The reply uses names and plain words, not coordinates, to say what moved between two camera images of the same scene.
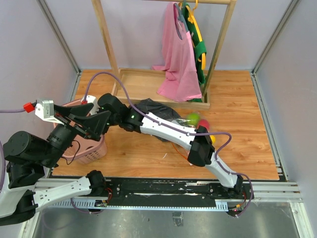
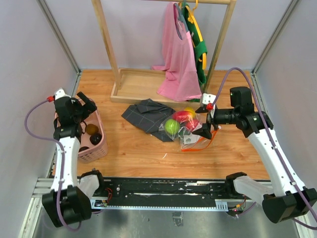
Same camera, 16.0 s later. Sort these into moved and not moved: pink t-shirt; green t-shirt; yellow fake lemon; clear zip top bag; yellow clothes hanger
Moved: clear zip top bag; yellow fake lemon
Not moved: yellow clothes hanger; pink t-shirt; green t-shirt
